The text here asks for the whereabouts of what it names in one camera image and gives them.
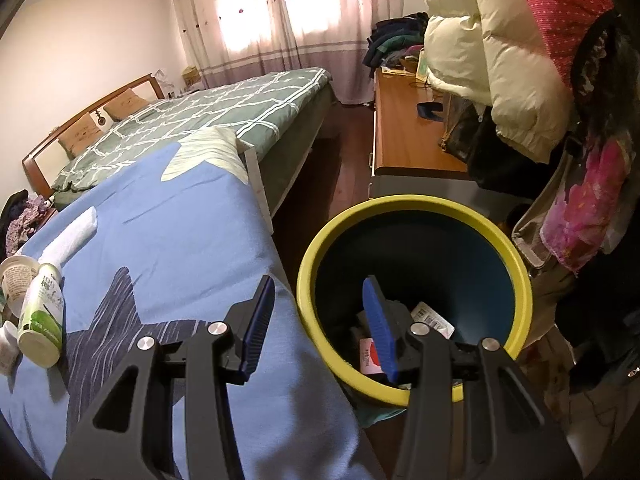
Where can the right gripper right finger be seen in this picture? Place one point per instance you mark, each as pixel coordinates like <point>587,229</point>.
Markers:
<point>509,433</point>

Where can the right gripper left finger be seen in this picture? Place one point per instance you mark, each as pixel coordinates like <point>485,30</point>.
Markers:
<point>126,433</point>

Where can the toothpaste tube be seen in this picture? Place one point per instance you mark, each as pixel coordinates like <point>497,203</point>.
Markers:
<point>424,314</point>

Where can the pink milk carton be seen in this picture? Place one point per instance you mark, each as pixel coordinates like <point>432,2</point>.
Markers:
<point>369,363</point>

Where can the green label drink bottle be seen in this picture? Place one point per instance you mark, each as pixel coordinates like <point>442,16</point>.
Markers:
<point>40,328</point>

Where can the white pill bottle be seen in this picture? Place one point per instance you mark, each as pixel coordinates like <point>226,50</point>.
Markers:
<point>9,350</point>

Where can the white yogurt cup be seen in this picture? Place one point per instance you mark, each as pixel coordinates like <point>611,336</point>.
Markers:
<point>17,272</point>

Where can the yellow-rimmed dark trash bin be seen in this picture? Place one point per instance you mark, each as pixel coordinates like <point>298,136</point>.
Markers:
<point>421,249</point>

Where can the blue star-pattern tablecloth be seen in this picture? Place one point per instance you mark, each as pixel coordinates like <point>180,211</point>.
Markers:
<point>169,256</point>

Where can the pink floral garment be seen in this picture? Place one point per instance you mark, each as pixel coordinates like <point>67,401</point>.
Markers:
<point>585,207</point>

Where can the clothes pile on nightstand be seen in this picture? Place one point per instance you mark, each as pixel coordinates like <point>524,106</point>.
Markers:
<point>22,217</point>

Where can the left brown pillow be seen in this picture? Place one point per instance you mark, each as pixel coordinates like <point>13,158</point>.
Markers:
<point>79,136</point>

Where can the brown pillow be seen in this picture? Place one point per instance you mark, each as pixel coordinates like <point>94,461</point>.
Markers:
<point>124,105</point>
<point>79,136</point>

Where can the green plaid duvet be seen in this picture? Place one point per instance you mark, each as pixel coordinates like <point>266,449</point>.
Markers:
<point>258,110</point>

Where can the right brown pillow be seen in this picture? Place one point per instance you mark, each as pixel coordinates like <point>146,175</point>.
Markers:
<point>124,105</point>

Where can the woven basket by bed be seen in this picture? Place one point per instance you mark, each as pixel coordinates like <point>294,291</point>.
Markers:
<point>190,76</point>

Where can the wooden desk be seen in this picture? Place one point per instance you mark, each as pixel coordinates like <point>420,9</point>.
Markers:
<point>406,156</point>

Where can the pink white curtains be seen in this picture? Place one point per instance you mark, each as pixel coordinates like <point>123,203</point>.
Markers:
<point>231,40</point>

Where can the cream puffer jacket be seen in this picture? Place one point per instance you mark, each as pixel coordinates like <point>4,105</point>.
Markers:
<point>491,52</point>

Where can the dark clothes pile on desk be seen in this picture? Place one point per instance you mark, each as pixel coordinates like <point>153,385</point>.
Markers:
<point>390,39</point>

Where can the small green picture frame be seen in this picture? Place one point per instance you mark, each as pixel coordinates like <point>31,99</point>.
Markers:
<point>422,67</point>

